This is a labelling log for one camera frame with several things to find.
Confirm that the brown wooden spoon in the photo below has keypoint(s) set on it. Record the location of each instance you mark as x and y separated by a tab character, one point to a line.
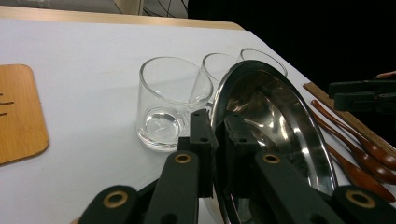
370	161
361	177
378	152

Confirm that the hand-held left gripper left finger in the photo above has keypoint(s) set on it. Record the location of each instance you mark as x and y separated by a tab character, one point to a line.
204	149

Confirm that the steel bowl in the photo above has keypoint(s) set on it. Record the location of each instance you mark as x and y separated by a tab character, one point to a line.
280	118

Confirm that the white table mat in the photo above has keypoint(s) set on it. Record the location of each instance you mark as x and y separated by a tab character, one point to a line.
93	62

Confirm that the wooden table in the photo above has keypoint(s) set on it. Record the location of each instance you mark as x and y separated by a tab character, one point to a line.
93	17

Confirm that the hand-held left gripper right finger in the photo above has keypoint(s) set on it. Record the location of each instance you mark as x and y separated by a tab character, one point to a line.
238	146

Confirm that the wooden cutout coaster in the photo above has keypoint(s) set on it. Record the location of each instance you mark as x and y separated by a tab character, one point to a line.
21	124

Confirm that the clear drinking glass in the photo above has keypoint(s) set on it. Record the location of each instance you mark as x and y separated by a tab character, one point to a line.
162	124
264	57
214	67

